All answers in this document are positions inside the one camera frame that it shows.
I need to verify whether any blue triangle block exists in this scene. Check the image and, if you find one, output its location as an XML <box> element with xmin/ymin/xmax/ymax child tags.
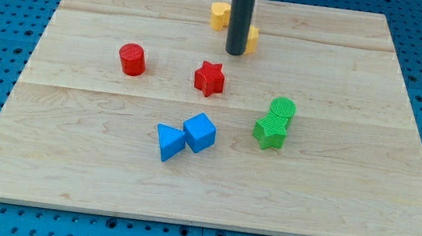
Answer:
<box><xmin>157</xmin><ymin>123</ymin><xmax>187</xmax><ymax>162</ymax></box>

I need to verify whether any green cylinder block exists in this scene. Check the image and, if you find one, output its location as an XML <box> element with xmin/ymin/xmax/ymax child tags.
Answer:
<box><xmin>269</xmin><ymin>97</ymin><xmax>297</xmax><ymax>129</ymax></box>

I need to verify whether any yellow heart block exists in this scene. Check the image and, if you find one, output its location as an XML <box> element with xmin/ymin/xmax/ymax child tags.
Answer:
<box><xmin>210</xmin><ymin>2</ymin><xmax>231</xmax><ymax>31</ymax></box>

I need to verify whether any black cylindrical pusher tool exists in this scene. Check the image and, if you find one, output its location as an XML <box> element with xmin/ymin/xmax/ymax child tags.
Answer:
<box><xmin>225</xmin><ymin>0</ymin><xmax>255</xmax><ymax>56</ymax></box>

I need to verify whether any yellow block behind pusher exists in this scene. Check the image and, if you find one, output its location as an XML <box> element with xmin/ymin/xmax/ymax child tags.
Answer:
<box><xmin>244</xmin><ymin>25</ymin><xmax>259</xmax><ymax>54</ymax></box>

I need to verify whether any light wooden board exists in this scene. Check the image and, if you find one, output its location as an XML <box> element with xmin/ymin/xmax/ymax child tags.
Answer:
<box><xmin>0</xmin><ymin>0</ymin><xmax>422</xmax><ymax>236</ymax></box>

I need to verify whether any red cylinder block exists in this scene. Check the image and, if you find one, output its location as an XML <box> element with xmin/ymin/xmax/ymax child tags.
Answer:
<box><xmin>119</xmin><ymin>43</ymin><xmax>146</xmax><ymax>76</ymax></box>

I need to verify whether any red star block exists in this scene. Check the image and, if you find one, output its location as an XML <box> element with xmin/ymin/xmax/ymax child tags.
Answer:
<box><xmin>194</xmin><ymin>60</ymin><xmax>225</xmax><ymax>98</ymax></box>

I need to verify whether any blue cube block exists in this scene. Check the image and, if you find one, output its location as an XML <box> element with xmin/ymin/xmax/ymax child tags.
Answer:
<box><xmin>183</xmin><ymin>113</ymin><xmax>217</xmax><ymax>154</ymax></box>

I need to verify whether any green star block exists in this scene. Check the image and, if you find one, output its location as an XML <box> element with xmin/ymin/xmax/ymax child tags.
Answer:
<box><xmin>252</xmin><ymin>111</ymin><xmax>288</xmax><ymax>150</ymax></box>

